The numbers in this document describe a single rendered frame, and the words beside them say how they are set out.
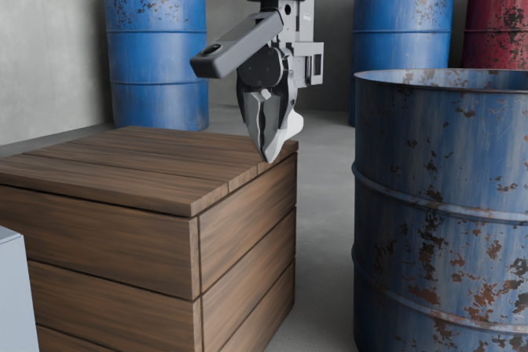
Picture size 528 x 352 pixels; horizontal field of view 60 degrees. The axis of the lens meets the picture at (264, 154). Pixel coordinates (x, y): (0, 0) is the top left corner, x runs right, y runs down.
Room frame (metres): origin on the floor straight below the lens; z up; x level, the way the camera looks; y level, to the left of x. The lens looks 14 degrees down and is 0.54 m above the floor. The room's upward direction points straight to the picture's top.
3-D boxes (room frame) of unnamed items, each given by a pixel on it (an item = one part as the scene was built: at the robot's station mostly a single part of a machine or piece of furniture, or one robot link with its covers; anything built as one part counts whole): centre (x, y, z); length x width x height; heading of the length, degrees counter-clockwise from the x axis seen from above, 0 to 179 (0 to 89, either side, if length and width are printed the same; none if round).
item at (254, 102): (0.60, -0.01, 0.43); 0.06 x 0.03 x 0.09; 136
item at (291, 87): (0.55, -0.02, 0.47); 0.05 x 0.02 x 0.09; 46
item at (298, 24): (0.59, -0.02, 0.53); 0.09 x 0.08 x 0.12; 136
